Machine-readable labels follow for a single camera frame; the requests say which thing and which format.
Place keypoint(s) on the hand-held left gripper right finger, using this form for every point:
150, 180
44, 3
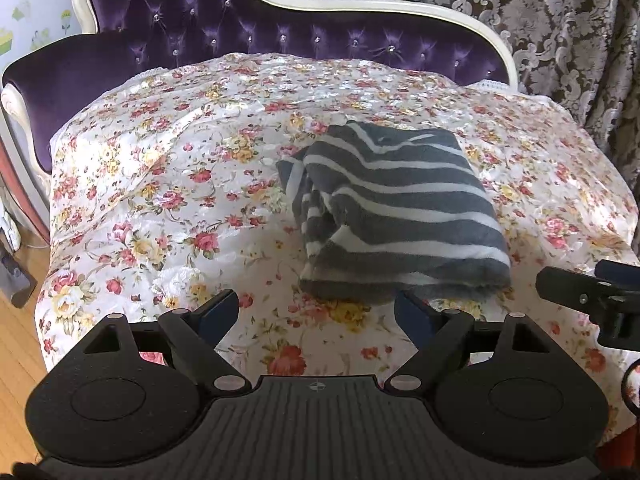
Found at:
416, 318

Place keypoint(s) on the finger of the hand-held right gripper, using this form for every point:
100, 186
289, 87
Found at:
617, 271
575, 287

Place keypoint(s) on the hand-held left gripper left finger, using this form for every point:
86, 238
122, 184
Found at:
220, 311

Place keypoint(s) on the grey white striped cardigan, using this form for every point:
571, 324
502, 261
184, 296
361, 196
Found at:
400, 220

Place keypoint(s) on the floral blanket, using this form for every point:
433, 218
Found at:
175, 200

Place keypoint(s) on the brown damask curtain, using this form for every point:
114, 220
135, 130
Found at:
575, 35

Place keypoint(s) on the purple tufted sofa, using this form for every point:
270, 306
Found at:
250, 30

